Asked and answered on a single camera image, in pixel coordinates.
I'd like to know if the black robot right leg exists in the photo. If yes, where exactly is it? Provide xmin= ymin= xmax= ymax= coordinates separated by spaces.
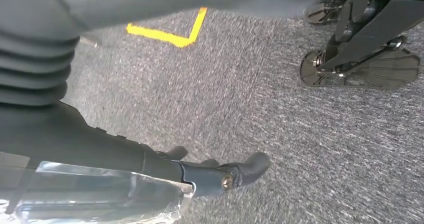
xmin=299 ymin=0 xmax=424 ymax=91

